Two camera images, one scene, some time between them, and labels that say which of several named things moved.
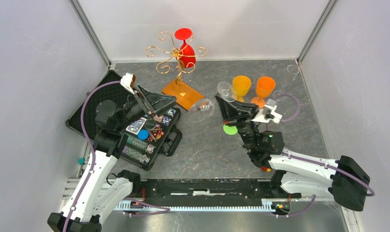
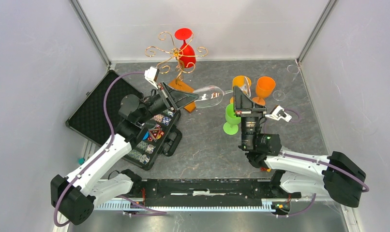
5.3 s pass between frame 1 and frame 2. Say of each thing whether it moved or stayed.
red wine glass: stayed
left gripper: moved
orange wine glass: stayed
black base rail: stayed
